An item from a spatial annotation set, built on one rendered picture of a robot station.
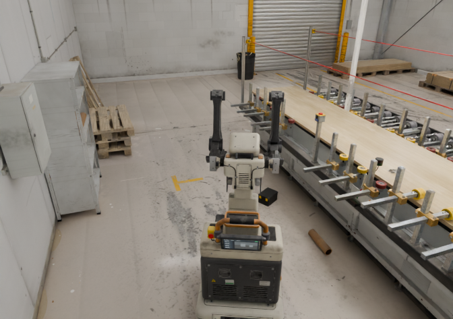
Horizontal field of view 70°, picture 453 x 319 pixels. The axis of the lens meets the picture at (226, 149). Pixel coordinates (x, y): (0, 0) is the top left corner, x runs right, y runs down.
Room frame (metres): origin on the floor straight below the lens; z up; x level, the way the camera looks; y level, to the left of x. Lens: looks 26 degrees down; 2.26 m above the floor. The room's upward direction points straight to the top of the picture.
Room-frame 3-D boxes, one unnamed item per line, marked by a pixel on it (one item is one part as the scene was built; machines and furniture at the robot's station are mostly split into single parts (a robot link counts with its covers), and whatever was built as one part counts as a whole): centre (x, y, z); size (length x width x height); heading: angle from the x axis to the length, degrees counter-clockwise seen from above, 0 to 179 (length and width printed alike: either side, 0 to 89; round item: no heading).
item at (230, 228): (1.73, -0.10, 0.87); 0.23 x 0.15 x 0.11; 86
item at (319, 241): (2.51, -0.92, 0.04); 0.30 x 0.08 x 0.08; 18
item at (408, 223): (1.68, -1.25, 0.95); 0.50 x 0.04 x 0.04; 108
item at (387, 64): (10.26, -4.54, 0.23); 2.41 x 0.77 x 0.17; 110
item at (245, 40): (4.90, -0.29, 1.20); 0.15 x 0.12 x 1.00; 18
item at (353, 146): (2.45, -1.06, 0.89); 0.04 x 0.04 x 0.48; 18
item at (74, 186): (3.37, 1.78, 0.78); 0.90 x 0.45 x 1.55; 18
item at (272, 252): (1.75, -0.10, 0.59); 0.55 x 0.34 x 0.83; 86
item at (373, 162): (2.22, -1.14, 0.87); 0.04 x 0.04 x 0.48; 18
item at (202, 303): (1.84, -0.11, 0.16); 0.67 x 0.64 x 0.25; 176
